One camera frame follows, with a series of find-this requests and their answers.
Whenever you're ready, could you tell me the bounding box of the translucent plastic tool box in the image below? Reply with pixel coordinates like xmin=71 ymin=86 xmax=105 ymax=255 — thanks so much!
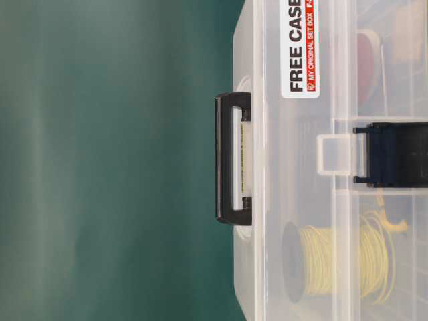
xmin=232 ymin=1 xmax=427 ymax=320

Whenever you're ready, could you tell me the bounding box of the black tool box latch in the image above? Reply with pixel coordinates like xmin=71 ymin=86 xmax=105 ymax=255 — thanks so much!
xmin=353 ymin=122 xmax=427 ymax=188

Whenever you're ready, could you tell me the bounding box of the white free case label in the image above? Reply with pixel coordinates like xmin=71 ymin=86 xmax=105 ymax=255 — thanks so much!
xmin=280 ymin=0 xmax=320 ymax=98

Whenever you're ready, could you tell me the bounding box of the black tool box carry handle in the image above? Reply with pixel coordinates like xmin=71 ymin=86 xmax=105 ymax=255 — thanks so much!
xmin=215 ymin=92 xmax=252 ymax=226

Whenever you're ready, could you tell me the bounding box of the yellow wire spool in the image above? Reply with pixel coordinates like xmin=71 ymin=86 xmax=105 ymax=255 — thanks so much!
xmin=281 ymin=210 xmax=409 ymax=304

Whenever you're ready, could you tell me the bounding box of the red wire spool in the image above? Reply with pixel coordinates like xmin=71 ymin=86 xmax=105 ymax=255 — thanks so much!
xmin=357 ymin=29 xmax=382 ymax=114

